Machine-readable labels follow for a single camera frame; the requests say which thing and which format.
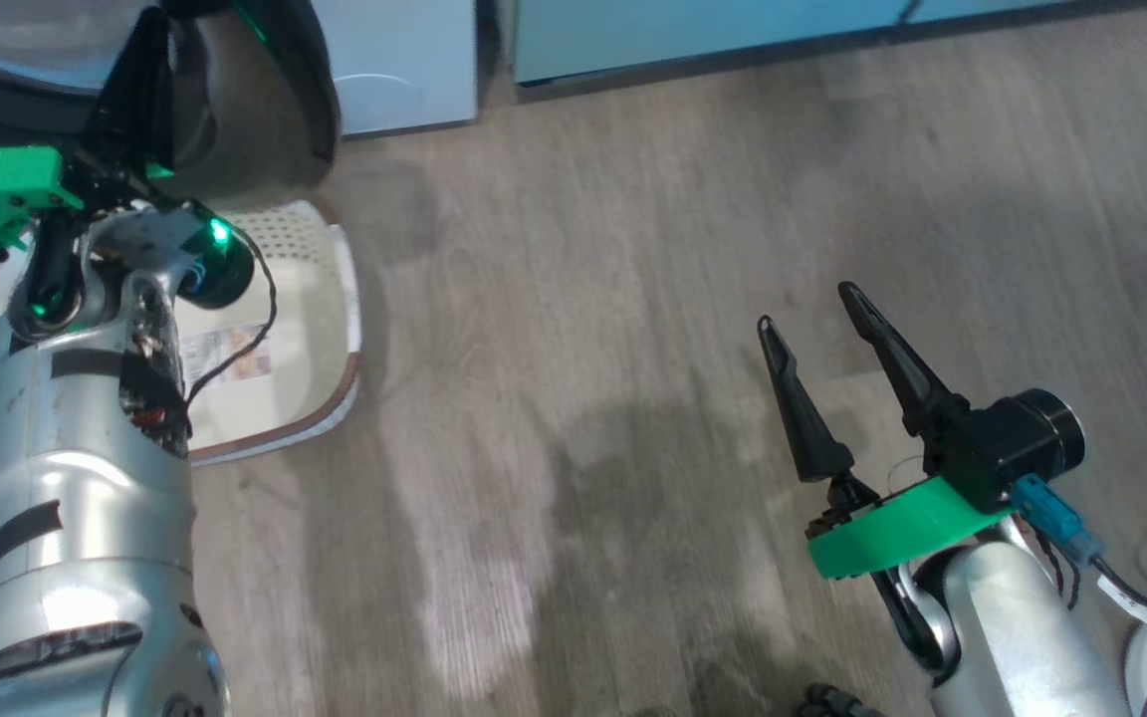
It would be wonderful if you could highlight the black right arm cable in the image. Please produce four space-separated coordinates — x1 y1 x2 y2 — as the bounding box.
1032 538 1147 717

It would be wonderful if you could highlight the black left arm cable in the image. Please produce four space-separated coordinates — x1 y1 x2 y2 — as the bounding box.
180 227 279 404

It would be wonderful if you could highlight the large teal cabinet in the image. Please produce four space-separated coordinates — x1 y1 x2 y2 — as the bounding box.
494 0 1147 91

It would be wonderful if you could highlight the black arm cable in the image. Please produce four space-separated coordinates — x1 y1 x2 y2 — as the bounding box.
1032 538 1147 717
180 227 279 404

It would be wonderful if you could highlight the teal right cable connector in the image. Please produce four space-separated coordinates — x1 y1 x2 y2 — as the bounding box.
1012 474 1105 567

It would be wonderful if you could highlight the dark round washer door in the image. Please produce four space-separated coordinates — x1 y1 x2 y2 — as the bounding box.
0 0 343 212

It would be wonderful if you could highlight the white plastic laundry basket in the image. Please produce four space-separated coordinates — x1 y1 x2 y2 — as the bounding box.
0 197 363 467

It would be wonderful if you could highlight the printed basket label sticker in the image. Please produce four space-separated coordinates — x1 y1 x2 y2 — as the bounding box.
180 324 274 385

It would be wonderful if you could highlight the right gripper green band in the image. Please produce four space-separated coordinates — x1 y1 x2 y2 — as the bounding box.
757 282 1020 582

